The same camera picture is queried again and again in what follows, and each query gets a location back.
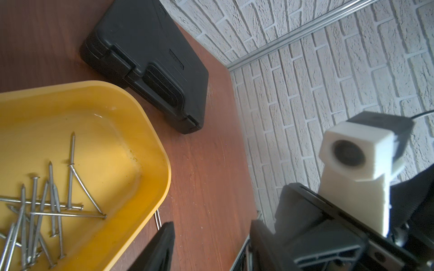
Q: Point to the black plastic tool case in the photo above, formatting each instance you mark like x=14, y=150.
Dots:
x=137, y=45

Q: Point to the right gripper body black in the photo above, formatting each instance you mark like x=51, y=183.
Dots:
x=318, y=236

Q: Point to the right aluminium corner post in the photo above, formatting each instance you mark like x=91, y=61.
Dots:
x=302, y=31

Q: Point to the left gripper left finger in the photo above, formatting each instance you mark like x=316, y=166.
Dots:
x=157, y=255

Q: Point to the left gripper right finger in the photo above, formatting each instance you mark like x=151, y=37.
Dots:
x=265, y=253

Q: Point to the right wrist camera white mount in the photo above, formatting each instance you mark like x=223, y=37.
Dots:
x=361, y=157

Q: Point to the yellow plastic storage box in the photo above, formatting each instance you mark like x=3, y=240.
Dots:
x=118, y=155

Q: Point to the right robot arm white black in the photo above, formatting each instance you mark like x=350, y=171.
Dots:
x=412, y=206

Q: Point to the steel nail bundle nail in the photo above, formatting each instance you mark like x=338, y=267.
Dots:
x=157, y=219

